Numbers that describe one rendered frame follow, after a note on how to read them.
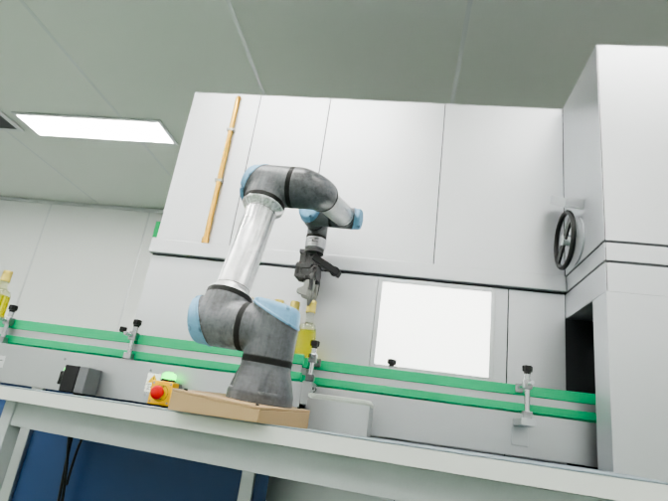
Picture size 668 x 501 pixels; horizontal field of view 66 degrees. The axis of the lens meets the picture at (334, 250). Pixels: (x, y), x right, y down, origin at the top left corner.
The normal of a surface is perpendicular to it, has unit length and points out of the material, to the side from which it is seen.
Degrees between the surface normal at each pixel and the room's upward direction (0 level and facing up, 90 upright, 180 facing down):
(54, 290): 90
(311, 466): 90
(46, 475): 90
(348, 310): 90
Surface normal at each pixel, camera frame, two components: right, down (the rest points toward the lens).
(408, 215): -0.11, -0.34
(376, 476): -0.39, -0.35
